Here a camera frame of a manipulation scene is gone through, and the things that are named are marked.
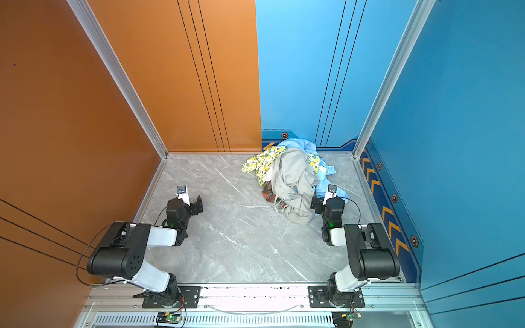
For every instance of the right aluminium corner post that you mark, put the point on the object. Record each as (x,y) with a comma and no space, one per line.
(411,33)

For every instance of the green circuit board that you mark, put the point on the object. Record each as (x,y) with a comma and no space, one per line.
(169,319)

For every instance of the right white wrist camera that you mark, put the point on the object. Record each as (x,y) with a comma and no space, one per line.
(330,193)

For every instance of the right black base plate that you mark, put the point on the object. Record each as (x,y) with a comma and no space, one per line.
(320,297)

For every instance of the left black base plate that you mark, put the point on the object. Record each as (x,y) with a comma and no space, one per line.
(187,297)

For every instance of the grey cloth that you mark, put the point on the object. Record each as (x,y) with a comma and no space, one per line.
(293,182)

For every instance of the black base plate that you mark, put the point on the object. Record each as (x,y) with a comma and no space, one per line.
(187,297)
(320,297)

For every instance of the yellow lemon print cloth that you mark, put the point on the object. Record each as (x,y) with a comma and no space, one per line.
(261,164)

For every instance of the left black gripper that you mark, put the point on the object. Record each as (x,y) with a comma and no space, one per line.
(193,206)

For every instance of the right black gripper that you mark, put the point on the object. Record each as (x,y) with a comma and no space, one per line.
(318,205)

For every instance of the aluminium mounting rail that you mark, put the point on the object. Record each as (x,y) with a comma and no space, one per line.
(265,297)

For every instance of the left aluminium corner post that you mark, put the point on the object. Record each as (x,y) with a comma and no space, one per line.
(88,21)

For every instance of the red plaid cloth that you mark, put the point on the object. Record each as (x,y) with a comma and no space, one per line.
(271,197)

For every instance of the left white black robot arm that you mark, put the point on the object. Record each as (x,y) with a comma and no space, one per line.
(120,254)

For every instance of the aluminium corner post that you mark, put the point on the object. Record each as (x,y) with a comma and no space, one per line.
(88,21)
(411,33)

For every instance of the small board with wires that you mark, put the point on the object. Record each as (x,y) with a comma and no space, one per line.
(345,319)

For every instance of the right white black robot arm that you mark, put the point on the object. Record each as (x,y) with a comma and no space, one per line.
(369,251)

